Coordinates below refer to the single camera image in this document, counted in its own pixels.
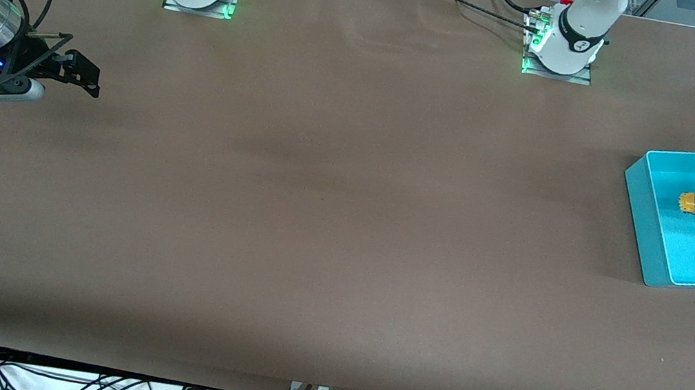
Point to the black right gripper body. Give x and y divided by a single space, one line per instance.
28 55

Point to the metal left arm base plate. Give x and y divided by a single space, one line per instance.
551 75

